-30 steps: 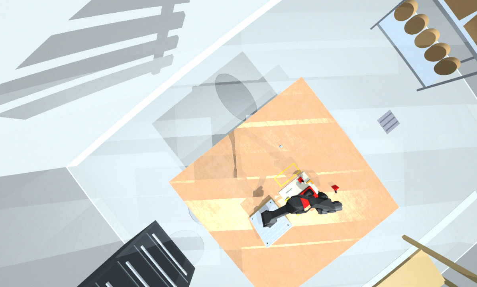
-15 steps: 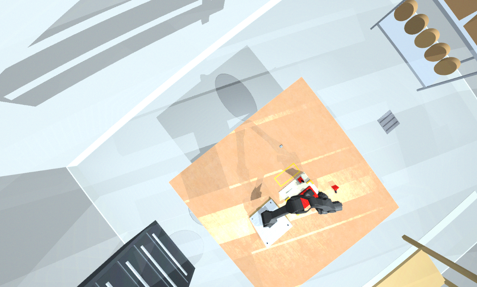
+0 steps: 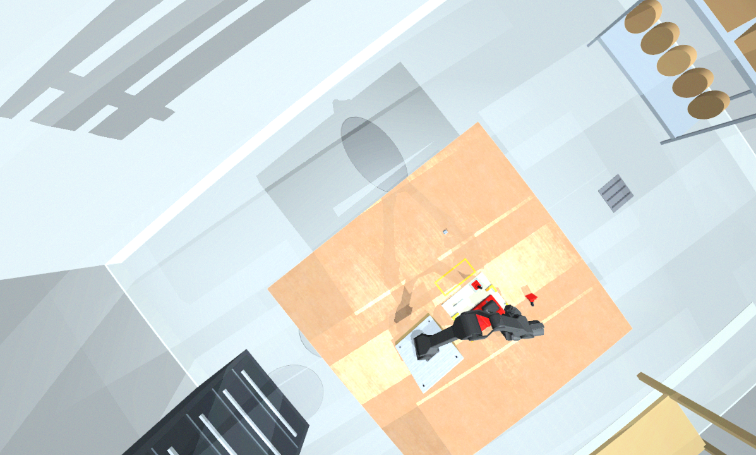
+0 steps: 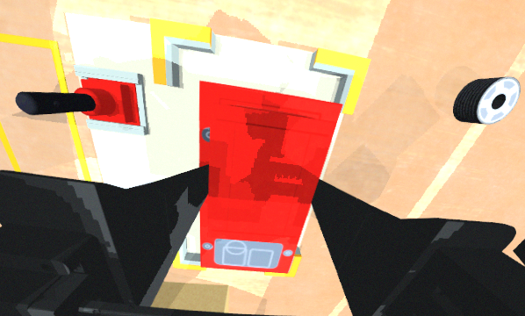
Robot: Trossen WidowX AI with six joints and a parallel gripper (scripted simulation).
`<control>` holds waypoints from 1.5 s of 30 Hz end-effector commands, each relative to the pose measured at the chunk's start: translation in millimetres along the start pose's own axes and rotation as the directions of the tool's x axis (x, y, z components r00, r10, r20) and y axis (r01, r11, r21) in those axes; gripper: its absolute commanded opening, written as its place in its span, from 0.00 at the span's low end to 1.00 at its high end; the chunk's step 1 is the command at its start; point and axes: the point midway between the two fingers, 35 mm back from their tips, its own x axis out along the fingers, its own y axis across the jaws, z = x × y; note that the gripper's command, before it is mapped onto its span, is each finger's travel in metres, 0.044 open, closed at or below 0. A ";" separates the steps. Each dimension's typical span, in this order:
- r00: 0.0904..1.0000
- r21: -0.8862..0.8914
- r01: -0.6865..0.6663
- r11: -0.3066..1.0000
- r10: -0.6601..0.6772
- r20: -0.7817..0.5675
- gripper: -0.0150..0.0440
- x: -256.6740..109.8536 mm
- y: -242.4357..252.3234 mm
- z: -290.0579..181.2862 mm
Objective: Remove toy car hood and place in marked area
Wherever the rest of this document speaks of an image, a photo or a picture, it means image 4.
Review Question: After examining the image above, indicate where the black toy tyre with white hub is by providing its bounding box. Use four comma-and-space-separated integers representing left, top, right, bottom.
453, 76, 521, 125

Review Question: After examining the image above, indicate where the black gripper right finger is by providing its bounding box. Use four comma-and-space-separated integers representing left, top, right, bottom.
312, 179, 516, 316

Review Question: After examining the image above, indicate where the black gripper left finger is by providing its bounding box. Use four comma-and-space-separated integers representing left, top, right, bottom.
0, 164, 209, 306

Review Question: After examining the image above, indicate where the yellow rectangular outline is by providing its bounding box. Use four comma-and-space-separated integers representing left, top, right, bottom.
0, 33, 91, 181

